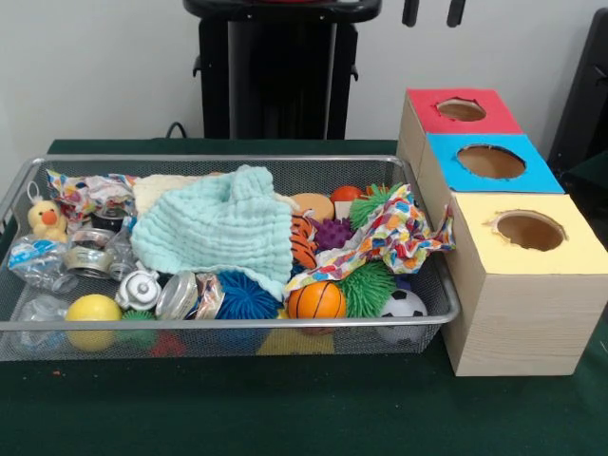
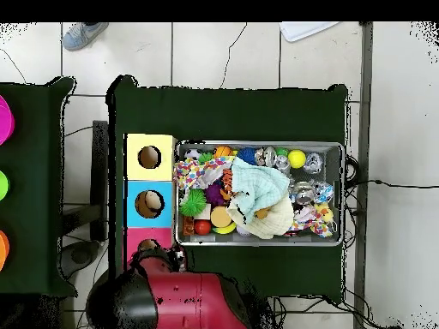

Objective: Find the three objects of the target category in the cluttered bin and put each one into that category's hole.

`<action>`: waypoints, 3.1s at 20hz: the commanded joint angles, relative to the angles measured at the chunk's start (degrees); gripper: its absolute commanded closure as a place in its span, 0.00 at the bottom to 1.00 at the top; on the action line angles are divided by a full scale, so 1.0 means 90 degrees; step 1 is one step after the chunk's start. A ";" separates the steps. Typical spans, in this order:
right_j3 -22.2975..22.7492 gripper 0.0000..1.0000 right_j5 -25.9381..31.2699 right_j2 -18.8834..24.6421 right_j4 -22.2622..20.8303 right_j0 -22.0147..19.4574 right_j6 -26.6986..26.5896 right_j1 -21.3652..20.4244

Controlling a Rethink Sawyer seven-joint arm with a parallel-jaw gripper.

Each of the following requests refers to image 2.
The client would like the orange tiger plush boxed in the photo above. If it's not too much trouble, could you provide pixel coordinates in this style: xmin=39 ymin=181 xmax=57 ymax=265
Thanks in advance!
xmin=220 ymin=167 xmax=237 ymax=201

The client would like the yellow duck plush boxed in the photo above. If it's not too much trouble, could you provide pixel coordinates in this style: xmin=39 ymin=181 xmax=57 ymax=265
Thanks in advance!
xmin=314 ymin=201 xmax=334 ymax=223

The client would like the wooden three-hole box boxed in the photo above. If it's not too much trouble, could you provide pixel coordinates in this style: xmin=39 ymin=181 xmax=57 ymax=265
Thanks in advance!
xmin=123 ymin=133 xmax=178 ymax=272

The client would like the clear mesh bin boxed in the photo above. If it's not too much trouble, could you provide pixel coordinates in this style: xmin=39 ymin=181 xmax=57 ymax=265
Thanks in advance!
xmin=174 ymin=140 xmax=345 ymax=247

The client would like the colourful patterned cloth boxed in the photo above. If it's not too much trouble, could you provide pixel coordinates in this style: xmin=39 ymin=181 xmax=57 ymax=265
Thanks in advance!
xmin=289 ymin=205 xmax=335 ymax=238
xmin=172 ymin=155 xmax=238 ymax=191

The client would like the green koosh ball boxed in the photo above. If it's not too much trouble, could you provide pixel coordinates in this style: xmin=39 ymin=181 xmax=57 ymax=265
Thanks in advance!
xmin=178 ymin=188 xmax=207 ymax=218

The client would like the blue spiky ball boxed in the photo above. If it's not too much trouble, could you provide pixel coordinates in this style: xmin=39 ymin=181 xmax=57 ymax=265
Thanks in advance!
xmin=236 ymin=147 xmax=258 ymax=166

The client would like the mint green waffle cloth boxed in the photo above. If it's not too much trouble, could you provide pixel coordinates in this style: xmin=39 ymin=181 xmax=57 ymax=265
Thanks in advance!
xmin=230 ymin=156 xmax=292 ymax=224

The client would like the dark green tablecloth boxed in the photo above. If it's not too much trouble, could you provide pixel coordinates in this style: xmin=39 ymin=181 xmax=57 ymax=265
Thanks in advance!
xmin=0 ymin=76 xmax=78 ymax=297
xmin=107 ymin=75 xmax=349 ymax=302

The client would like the cream waffle cloth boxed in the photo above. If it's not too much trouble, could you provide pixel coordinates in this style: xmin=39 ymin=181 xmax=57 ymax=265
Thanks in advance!
xmin=226 ymin=194 xmax=295 ymax=240

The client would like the yellow ball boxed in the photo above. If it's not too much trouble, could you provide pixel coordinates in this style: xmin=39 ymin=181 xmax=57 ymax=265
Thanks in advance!
xmin=286 ymin=149 xmax=307 ymax=170

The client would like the black stand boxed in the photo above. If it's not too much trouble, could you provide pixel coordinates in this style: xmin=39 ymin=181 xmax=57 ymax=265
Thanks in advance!
xmin=59 ymin=119 xmax=110 ymax=279

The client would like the white tray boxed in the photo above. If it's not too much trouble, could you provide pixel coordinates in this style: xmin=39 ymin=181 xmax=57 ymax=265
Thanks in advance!
xmin=279 ymin=21 xmax=340 ymax=43

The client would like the person's foot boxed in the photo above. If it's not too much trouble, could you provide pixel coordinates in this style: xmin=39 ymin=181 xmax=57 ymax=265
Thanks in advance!
xmin=62 ymin=21 xmax=110 ymax=51

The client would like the green plastic bowl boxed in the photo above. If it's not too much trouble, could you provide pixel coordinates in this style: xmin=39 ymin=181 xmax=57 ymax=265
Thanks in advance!
xmin=0 ymin=170 xmax=10 ymax=201

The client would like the pink plastic bowl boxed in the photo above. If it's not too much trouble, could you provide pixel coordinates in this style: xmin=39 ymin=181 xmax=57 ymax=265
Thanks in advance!
xmin=0 ymin=94 xmax=15 ymax=146

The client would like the orange plastic bowl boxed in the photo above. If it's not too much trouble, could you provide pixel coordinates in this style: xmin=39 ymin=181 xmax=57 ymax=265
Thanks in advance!
xmin=0 ymin=230 xmax=10 ymax=272

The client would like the black power cable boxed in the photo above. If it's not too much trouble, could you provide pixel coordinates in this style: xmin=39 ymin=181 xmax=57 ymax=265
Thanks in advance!
xmin=344 ymin=178 xmax=439 ymax=189

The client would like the grey floor cable cover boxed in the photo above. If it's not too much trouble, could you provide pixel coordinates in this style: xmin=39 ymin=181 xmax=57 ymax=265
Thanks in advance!
xmin=352 ymin=21 xmax=374 ymax=329

